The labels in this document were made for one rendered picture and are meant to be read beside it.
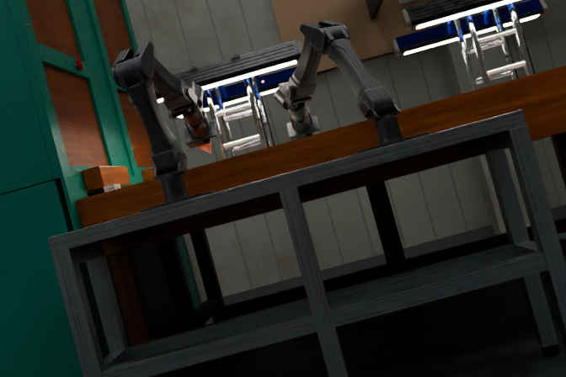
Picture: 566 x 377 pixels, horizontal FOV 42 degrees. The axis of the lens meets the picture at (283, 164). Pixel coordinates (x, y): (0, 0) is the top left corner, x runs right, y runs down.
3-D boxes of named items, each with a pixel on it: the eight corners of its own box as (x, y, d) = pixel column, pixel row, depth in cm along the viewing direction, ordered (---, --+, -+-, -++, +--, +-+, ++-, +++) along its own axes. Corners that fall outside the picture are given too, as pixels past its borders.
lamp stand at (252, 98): (275, 178, 252) (241, 51, 253) (219, 193, 253) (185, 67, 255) (280, 177, 271) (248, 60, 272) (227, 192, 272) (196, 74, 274)
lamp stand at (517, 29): (560, 101, 244) (523, -30, 245) (500, 117, 245) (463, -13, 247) (545, 106, 263) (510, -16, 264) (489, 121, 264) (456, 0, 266)
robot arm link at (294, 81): (281, 92, 237) (304, 12, 216) (305, 87, 241) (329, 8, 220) (301, 117, 230) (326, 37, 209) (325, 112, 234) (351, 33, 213)
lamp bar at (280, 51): (306, 56, 249) (300, 35, 249) (129, 107, 254) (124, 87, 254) (307, 60, 257) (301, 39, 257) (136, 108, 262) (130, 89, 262)
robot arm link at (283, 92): (268, 103, 245) (273, 71, 238) (290, 98, 249) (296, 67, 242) (285, 122, 238) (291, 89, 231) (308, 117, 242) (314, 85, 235)
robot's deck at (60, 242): (526, 124, 181) (522, 108, 181) (51, 253, 183) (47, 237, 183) (451, 144, 270) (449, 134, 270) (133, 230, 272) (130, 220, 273)
